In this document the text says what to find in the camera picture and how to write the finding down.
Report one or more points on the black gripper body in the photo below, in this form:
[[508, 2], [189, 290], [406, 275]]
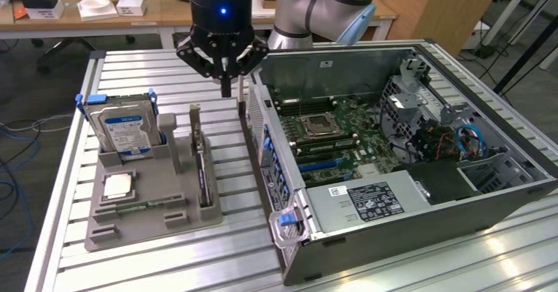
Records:
[[222, 11]]

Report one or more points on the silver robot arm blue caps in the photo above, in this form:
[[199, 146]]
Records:
[[297, 11]]

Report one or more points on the white paper stack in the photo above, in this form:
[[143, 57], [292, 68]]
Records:
[[264, 11]]

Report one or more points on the small white labelled box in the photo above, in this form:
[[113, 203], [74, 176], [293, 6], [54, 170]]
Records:
[[131, 8]]

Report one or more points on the silver CPU socket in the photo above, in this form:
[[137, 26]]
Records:
[[321, 125]]

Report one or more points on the hard disk blue rails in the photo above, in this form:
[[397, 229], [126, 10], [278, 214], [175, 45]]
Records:
[[125, 132]]

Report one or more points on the black office chair base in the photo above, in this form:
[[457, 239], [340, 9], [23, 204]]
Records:
[[66, 45]]

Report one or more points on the wooden desk white legs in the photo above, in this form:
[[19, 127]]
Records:
[[70, 24]]

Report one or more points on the green RAM stick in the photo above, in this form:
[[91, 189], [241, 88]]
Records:
[[328, 144], [131, 206]]

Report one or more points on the green motherboard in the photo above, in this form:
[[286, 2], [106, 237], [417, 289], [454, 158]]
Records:
[[366, 132]]

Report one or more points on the white box dark lid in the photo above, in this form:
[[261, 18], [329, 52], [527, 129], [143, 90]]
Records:
[[43, 12]]

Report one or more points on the blue expansion slot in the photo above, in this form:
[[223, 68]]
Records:
[[321, 165]]

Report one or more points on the grey plastic parts rack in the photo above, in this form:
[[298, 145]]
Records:
[[149, 181]]

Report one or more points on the grey metal disk bay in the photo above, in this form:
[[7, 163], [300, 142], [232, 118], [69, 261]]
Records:
[[410, 115]]

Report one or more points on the orange packet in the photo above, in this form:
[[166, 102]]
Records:
[[19, 12]]

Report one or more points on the silver CPU chip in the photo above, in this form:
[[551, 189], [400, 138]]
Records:
[[118, 185]]

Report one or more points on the silver chipset heatsink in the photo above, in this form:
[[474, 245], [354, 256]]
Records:
[[369, 170]]

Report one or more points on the wooden cabinet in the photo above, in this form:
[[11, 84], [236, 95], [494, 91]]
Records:
[[462, 11]]

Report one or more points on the white floor cabinet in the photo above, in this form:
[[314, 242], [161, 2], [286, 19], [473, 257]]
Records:
[[473, 35]]

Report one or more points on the blue case latch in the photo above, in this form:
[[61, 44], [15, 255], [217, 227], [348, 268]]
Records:
[[286, 220]]

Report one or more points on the grey power supply unit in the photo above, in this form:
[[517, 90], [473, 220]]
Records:
[[370, 204]]

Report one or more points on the black tripod pole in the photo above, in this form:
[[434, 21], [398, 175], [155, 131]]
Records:
[[524, 47]]

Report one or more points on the black grey PC case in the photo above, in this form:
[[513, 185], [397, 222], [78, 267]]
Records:
[[393, 246]]

